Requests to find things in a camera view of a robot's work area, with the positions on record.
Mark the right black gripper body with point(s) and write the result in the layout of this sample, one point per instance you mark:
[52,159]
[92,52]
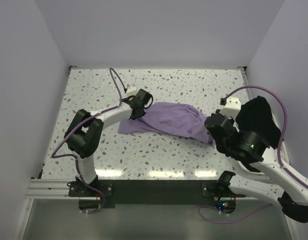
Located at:
[219,146]

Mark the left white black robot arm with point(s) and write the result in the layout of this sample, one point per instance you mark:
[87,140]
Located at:
[85,131]

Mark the purple t shirt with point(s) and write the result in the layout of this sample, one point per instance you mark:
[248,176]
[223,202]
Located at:
[165,118]

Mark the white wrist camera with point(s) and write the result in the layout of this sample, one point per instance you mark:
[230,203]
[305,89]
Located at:
[231,107]
[131,90]

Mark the black t shirt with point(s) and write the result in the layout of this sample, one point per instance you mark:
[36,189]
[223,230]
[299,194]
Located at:
[256,116]

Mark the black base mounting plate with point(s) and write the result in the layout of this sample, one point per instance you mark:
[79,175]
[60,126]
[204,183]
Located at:
[148,192]

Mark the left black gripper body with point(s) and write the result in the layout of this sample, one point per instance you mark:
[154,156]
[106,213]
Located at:
[142,113]

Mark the white laundry basket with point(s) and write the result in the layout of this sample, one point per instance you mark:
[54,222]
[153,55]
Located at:
[268,167]

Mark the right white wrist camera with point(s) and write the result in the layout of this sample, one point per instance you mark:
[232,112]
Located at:
[231,107]

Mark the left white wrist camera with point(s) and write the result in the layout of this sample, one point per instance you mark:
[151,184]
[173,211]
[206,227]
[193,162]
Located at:
[131,90]

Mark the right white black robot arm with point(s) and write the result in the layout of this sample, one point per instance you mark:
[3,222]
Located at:
[288,190]

